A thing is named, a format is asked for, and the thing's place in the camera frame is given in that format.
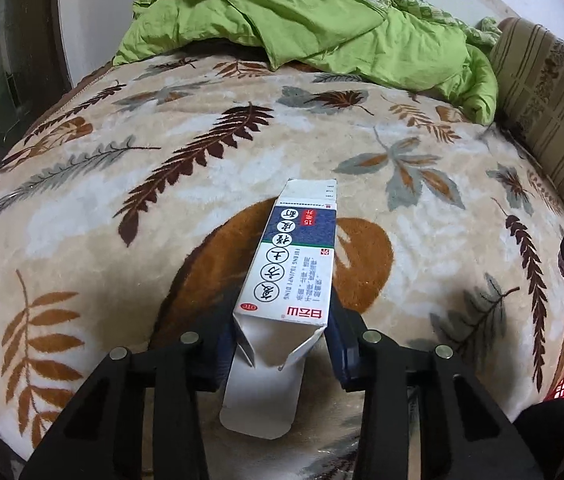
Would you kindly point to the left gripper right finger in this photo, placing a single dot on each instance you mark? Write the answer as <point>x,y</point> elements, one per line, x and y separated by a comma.
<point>342,334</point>

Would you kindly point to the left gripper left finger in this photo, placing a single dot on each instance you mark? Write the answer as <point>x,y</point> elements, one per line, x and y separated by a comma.
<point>219,341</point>

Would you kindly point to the white blue medicine box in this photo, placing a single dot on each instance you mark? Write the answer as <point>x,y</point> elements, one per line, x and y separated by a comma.
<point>282,310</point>

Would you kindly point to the leaf pattern fleece blanket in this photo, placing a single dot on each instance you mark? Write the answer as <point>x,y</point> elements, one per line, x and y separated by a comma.
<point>140,198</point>

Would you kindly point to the striped beige brown pillow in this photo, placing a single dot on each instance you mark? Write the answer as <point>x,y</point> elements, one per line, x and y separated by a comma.
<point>528,61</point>

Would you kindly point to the green quilt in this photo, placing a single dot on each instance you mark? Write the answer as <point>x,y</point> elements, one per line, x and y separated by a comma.
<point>407,44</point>

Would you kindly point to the dark window with plants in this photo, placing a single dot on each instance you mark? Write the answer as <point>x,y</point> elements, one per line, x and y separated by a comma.
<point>31,77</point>

